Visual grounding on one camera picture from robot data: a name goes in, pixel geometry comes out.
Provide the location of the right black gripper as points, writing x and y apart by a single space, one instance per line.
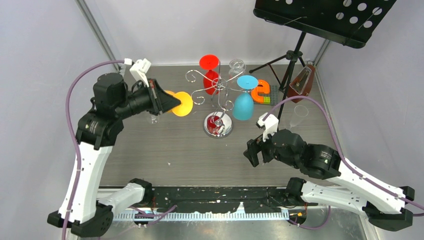
253 146

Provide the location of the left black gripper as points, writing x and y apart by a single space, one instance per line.
161 101

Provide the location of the yellow wine glass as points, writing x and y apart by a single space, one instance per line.
186 104

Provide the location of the clear wine glass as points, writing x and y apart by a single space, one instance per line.
153 119

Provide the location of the blue wine glass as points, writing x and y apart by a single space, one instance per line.
244 104

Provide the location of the chrome wine glass rack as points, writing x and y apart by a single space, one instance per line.
218 124

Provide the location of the clear champagne flute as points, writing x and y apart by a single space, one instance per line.
300 112

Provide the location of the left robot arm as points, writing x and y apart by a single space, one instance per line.
82 213

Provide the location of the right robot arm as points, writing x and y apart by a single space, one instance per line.
362 194

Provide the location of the red wine glass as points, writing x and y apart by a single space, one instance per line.
209 62

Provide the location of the small clear glass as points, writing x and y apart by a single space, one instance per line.
237 68

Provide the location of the green lego brick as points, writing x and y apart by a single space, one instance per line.
266 100

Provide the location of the grey lego baseplate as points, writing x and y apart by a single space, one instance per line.
274 95

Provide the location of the orange letter e toy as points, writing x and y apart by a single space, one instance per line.
263 89

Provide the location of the brown wooden metronome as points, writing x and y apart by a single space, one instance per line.
303 82

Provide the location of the black music stand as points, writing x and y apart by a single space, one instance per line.
346 22

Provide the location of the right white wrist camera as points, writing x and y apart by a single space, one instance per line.
269 124

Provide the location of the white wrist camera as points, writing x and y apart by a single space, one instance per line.
139 71
269 124

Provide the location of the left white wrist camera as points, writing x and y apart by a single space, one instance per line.
139 71

